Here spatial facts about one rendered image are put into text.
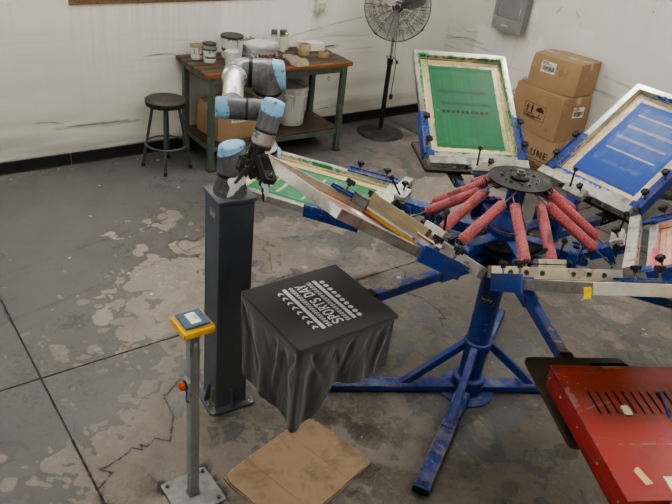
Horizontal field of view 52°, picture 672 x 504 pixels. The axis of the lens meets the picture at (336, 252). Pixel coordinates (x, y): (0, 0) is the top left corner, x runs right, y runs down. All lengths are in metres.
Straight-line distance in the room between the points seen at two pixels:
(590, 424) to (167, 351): 2.50
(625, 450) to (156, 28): 5.08
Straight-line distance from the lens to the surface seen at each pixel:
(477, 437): 3.78
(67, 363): 4.06
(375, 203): 2.95
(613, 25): 6.95
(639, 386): 2.57
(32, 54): 6.01
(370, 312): 2.81
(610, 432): 2.33
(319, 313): 2.76
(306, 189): 2.36
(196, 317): 2.68
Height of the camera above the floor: 2.55
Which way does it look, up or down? 30 degrees down
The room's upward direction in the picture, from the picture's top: 7 degrees clockwise
